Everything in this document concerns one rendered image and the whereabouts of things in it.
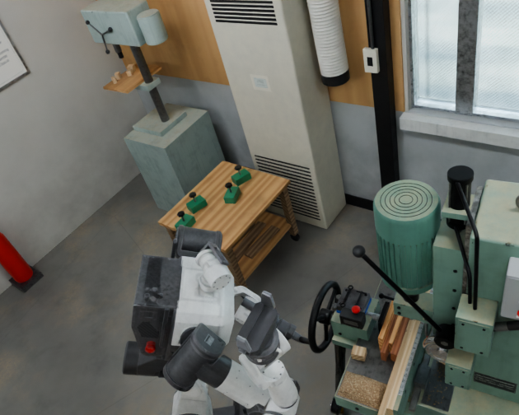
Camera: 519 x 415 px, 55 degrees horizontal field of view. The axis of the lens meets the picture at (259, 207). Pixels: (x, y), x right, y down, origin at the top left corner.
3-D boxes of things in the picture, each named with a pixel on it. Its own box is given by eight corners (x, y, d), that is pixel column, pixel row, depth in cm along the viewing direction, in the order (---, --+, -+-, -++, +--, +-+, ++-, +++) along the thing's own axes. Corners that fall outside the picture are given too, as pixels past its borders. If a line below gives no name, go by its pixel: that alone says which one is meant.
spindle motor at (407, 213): (390, 247, 163) (383, 174, 142) (446, 258, 154) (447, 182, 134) (372, 288, 152) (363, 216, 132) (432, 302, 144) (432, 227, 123)
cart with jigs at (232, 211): (241, 215, 374) (217, 146, 333) (304, 237, 342) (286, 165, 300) (184, 276, 341) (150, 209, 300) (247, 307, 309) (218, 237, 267)
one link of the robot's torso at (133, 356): (120, 382, 172) (123, 354, 161) (126, 350, 182) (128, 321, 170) (200, 389, 177) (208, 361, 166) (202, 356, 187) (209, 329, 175)
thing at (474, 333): (460, 324, 141) (461, 292, 132) (493, 333, 137) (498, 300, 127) (453, 349, 136) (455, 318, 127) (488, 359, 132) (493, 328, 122)
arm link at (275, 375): (248, 369, 117) (264, 398, 125) (277, 346, 120) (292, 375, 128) (234, 352, 122) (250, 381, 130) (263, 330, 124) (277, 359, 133)
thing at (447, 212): (447, 210, 134) (449, 160, 123) (479, 214, 130) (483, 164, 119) (441, 230, 129) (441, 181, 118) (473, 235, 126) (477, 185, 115)
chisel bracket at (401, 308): (399, 300, 171) (398, 286, 166) (441, 311, 164) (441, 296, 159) (393, 318, 167) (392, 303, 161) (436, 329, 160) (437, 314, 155)
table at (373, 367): (367, 264, 205) (365, 254, 201) (443, 282, 190) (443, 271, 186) (310, 395, 169) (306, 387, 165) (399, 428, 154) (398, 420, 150)
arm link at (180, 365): (206, 401, 135) (164, 376, 132) (207, 380, 143) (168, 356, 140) (231, 372, 132) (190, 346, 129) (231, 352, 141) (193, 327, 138)
